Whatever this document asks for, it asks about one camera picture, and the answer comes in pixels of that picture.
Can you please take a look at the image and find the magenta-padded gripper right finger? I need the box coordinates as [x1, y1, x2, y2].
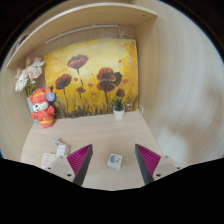
[134, 143, 183, 186]

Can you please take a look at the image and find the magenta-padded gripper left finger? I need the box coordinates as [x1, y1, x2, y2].
[44, 143, 94, 187]

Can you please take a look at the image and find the white charger with cartoon sticker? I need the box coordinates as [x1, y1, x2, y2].
[106, 153, 124, 170]

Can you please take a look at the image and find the pastel multicolour power strip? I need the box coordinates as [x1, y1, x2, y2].
[40, 152, 58, 169]

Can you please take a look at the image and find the small plant in white pot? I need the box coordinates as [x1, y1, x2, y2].
[111, 96, 127, 121]

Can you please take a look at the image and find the red plush toy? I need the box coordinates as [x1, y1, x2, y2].
[28, 87, 57, 129]

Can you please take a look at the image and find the light blue vase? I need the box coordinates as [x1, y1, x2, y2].
[26, 96, 36, 116]

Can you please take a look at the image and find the pink and white flower bouquet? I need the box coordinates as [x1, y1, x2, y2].
[14, 55, 45, 98]

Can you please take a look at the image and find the yellow poppy flower painting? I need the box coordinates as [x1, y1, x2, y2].
[44, 38, 139, 119]

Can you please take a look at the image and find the white light bar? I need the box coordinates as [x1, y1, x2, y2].
[44, 23, 121, 45]

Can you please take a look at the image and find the wooden shelf unit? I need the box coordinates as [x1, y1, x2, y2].
[5, 2, 158, 69]

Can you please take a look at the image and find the white plug with cable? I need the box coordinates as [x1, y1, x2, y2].
[50, 138, 64, 148]

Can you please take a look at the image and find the thin white cable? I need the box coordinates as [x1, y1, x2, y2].
[134, 104, 145, 116]

